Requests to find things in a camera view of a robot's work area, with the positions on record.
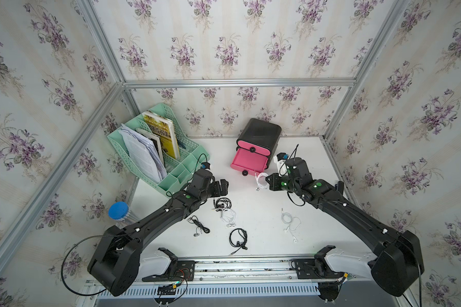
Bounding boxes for white earphones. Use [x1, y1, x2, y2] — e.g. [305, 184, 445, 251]
[280, 210, 302, 243]
[255, 172, 269, 191]
[220, 209, 236, 228]

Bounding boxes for pink top drawer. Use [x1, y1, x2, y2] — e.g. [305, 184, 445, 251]
[237, 140, 271, 156]

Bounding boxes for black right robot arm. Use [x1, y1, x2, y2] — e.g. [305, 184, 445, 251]
[266, 157, 425, 297]

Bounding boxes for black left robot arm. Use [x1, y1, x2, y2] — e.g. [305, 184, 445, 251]
[60, 169, 229, 297]

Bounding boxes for black earphones top coil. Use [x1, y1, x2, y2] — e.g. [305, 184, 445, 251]
[213, 197, 232, 212]

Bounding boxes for black earphones coil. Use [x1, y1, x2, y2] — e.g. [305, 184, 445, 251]
[213, 197, 232, 212]
[229, 228, 248, 256]

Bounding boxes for black earphones left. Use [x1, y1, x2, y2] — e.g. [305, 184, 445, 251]
[188, 216, 211, 237]

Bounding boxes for black earphones bottom coil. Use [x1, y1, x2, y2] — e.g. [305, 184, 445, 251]
[229, 228, 248, 256]

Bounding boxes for black drawer cabinet shell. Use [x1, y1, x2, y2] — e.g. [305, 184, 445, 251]
[236, 118, 282, 169]

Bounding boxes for green plastic file organizer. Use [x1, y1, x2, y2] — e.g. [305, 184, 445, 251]
[107, 103, 210, 195]

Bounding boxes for small black clip device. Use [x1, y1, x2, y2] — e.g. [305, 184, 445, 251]
[335, 181, 344, 195]

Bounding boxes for dark thin book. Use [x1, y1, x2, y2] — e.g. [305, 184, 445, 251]
[135, 128, 165, 165]

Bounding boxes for white paper stack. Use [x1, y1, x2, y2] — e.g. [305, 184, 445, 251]
[119, 125, 167, 184]

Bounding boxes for yellow book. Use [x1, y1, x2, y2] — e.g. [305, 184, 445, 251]
[142, 111, 181, 160]

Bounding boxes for blue lidded shiny can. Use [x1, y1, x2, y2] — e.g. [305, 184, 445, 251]
[108, 202, 133, 224]

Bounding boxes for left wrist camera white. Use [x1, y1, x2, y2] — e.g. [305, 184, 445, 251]
[201, 162, 211, 170]

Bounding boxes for aluminium mounting rail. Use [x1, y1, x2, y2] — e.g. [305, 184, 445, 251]
[133, 249, 377, 283]

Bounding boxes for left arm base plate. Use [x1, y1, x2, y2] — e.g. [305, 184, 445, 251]
[137, 248, 196, 282]

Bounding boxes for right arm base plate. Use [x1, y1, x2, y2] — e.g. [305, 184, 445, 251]
[291, 245, 344, 280]

